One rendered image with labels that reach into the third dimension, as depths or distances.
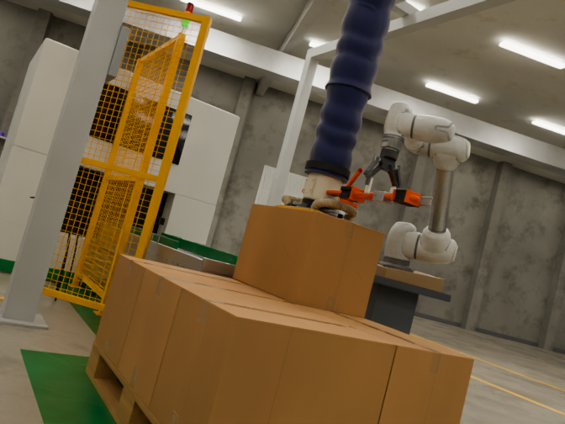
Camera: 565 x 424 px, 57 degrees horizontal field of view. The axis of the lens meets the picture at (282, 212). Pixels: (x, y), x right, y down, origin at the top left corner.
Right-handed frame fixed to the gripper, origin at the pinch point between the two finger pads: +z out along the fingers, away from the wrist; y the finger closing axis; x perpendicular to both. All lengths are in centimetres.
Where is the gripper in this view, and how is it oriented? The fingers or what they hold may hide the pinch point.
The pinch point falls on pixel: (378, 195)
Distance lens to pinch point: 228.2
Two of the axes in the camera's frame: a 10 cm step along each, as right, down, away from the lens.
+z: -2.5, 9.6, -0.8
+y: -8.3, -2.6, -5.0
